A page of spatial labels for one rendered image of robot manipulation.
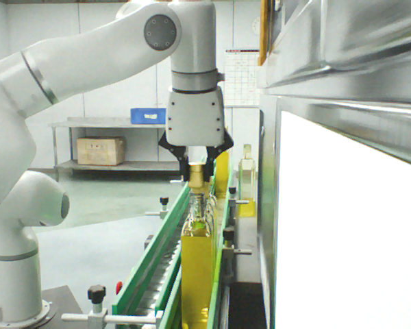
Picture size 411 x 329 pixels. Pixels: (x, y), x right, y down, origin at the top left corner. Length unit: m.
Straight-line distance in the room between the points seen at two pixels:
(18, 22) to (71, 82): 6.94
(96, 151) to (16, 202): 5.55
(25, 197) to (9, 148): 0.26
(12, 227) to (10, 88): 0.45
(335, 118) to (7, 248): 0.88
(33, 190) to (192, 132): 0.33
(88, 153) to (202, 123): 5.78
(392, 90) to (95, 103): 6.83
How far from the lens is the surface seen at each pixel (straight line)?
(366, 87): 0.25
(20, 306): 1.05
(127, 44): 0.58
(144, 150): 6.84
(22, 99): 0.62
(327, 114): 0.20
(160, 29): 0.58
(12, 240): 1.00
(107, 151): 6.32
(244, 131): 6.62
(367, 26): 0.18
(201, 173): 0.74
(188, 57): 0.66
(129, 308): 0.86
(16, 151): 0.60
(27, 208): 0.85
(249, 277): 1.05
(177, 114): 0.70
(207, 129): 0.70
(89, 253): 1.59
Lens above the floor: 1.32
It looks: 10 degrees down
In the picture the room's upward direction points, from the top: straight up
